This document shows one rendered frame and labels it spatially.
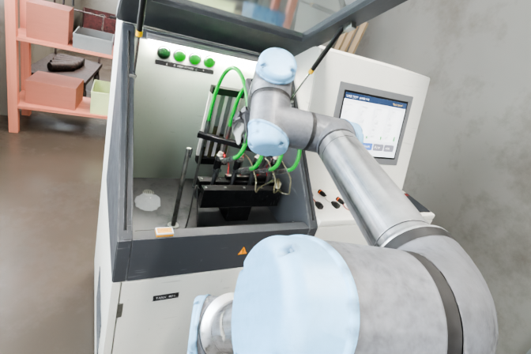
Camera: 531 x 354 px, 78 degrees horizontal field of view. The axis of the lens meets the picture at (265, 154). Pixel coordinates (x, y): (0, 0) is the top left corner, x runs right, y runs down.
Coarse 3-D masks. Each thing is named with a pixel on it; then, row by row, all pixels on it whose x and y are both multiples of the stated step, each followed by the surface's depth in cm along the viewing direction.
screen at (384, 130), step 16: (352, 96) 143; (368, 96) 147; (384, 96) 152; (400, 96) 157; (336, 112) 141; (352, 112) 145; (368, 112) 150; (384, 112) 154; (400, 112) 159; (368, 128) 152; (384, 128) 157; (400, 128) 162; (368, 144) 154; (384, 144) 159; (400, 144) 165; (384, 160) 162
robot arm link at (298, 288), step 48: (288, 240) 26; (240, 288) 30; (288, 288) 23; (336, 288) 23; (384, 288) 24; (432, 288) 25; (192, 336) 56; (240, 336) 27; (288, 336) 21; (336, 336) 21; (384, 336) 22; (432, 336) 23
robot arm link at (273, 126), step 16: (256, 96) 60; (272, 96) 59; (288, 96) 61; (256, 112) 59; (272, 112) 58; (288, 112) 59; (304, 112) 61; (256, 128) 57; (272, 128) 57; (288, 128) 58; (304, 128) 59; (256, 144) 57; (272, 144) 57; (288, 144) 60; (304, 144) 61
